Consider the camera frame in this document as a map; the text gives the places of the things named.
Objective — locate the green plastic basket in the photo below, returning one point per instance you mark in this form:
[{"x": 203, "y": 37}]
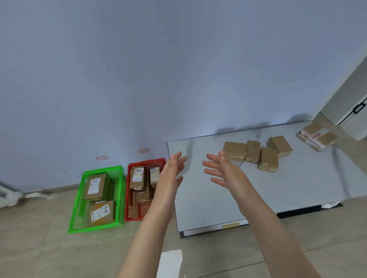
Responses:
[{"x": 94, "y": 226}]

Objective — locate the small parcel marked 8772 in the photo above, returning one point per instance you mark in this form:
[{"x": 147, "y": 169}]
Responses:
[{"x": 154, "y": 184}]

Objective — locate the yellow-taped cardboard box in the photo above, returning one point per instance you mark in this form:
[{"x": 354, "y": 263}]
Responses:
[{"x": 107, "y": 219}]

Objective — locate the black door latch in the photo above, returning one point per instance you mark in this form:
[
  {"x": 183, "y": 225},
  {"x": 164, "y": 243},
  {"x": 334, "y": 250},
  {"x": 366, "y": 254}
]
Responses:
[{"x": 353, "y": 109}]

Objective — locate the red-framed wall label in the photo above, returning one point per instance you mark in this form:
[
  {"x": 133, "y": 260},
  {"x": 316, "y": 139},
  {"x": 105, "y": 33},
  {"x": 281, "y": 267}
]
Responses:
[
  {"x": 144, "y": 150},
  {"x": 102, "y": 157}
]

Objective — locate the white door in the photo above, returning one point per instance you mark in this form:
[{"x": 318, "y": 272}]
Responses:
[{"x": 355, "y": 126}]

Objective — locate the grey skirting board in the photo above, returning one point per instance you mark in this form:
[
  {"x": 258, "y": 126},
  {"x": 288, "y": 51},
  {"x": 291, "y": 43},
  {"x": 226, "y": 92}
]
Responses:
[{"x": 68, "y": 187}]

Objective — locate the parcel with red white tape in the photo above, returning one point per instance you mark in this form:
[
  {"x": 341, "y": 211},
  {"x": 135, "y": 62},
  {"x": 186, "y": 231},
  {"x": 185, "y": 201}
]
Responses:
[{"x": 327, "y": 139}]

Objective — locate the grey table drawer front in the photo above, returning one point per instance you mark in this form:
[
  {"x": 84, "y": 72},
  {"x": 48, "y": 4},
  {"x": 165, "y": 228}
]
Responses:
[{"x": 206, "y": 229}]

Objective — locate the crumpled white paper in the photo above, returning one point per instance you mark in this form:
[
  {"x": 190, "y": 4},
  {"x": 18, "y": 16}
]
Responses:
[{"x": 329, "y": 205}]

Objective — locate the red plastic basket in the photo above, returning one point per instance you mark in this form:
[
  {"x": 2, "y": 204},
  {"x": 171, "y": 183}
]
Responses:
[{"x": 128, "y": 183}]

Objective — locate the tall parcel with 9777 sticker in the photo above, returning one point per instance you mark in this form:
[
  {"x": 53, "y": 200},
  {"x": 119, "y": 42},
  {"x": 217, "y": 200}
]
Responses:
[{"x": 137, "y": 184}]

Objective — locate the white radiator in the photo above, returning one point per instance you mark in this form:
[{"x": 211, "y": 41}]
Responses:
[{"x": 8, "y": 197}]

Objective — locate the long narrow cardboard box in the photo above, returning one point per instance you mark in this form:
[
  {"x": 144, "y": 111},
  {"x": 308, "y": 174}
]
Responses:
[{"x": 143, "y": 197}]

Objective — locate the narrow taped parcel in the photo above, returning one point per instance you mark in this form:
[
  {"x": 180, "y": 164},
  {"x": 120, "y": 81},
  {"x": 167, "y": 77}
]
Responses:
[{"x": 253, "y": 151}]

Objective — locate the person's left forearm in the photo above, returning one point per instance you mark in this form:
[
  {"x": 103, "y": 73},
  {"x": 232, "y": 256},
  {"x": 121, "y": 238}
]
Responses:
[{"x": 143, "y": 243}]

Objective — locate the person's right forearm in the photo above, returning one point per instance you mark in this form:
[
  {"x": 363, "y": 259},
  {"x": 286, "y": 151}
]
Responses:
[{"x": 275, "y": 240}]

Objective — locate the person's left hand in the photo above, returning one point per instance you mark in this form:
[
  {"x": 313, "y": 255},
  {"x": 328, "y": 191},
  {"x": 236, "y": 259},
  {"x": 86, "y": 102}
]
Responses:
[{"x": 166, "y": 183}]

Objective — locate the person's right hand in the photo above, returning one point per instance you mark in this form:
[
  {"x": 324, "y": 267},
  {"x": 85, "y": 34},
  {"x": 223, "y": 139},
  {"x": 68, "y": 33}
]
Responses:
[{"x": 238, "y": 183}]

